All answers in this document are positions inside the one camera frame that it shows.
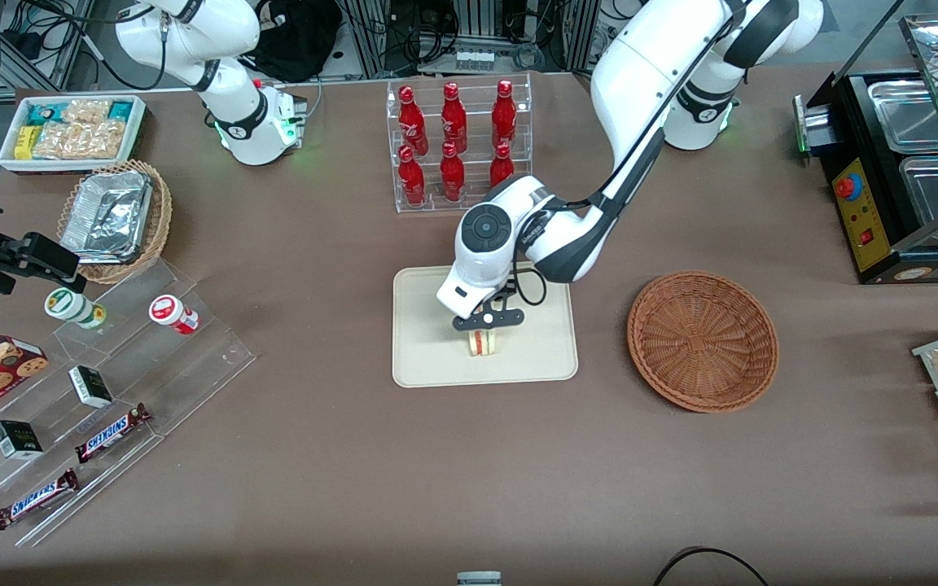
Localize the red cola bottle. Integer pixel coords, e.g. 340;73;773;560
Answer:
491;79;518;148
441;81;469;155
439;141;467;203
489;142;516;190
398;145;427;208
398;85;430;156

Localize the light tan wicker basket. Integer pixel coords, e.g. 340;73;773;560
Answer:
57;160;173;285

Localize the Snickers chocolate bar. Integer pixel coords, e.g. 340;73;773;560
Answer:
75;403;153;465
0;468;80;531

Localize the clear cracker bag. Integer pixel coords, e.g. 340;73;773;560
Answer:
61;98;112;125
33;122;92;160
81;120;129;160

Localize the red lidded yoghurt cup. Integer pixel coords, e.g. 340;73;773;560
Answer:
149;295;200;335

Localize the small black carton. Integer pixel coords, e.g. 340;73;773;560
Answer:
68;365;115;409
0;419;45;461

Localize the black cable loop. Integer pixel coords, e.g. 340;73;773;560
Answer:
651;546;772;586

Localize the aluminium foil tray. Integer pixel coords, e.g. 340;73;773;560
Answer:
60;170;153;265

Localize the clear acrylic bottle rack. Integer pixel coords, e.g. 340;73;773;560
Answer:
386;72;534;215

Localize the black hot food appliance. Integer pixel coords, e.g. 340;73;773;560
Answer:
793;0;938;285

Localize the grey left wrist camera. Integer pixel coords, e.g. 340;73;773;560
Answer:
436;273;488;320

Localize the white rectangular snack bin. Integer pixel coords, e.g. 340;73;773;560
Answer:
0;94;147;175

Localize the green lidded yoghurt cup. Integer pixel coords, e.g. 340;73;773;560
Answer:
44;287;107;330

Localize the brown round wicker basket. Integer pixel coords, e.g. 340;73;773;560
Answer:
627;270;780;413

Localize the clear acrylic step display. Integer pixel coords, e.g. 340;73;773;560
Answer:
0;259;257;548

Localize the black fabric bag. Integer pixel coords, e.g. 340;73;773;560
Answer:
243;0;344;83

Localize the beige plastic tray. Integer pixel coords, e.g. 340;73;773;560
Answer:
392;260;580;389

